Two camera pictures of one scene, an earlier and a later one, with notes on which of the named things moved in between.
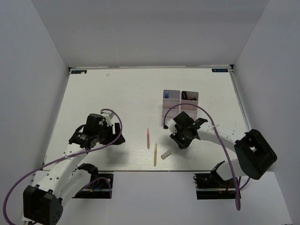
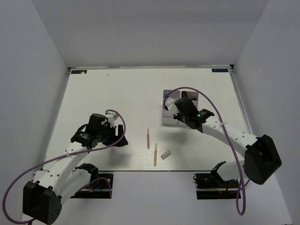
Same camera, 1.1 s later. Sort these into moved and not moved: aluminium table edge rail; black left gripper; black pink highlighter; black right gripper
Moved: black right gripper
Not moved: aluminium table edge rail; black pink highlighter; black left gripper
